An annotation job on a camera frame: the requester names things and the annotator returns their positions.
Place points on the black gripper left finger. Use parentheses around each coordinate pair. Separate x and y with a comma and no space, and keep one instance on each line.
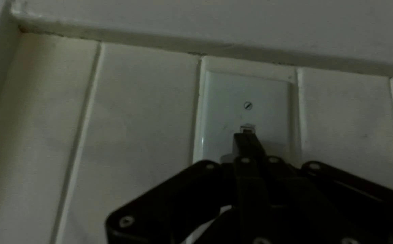
(196,199)

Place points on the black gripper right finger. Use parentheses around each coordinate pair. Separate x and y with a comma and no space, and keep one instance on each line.
(322,204)

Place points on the white switch toggle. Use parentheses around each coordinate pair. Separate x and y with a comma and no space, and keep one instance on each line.
(248,128)

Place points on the white light switch plate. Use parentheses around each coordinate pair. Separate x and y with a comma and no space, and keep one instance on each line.
(223,117)

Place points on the grey wall shelf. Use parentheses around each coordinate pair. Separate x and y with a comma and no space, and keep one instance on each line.
(205,23)

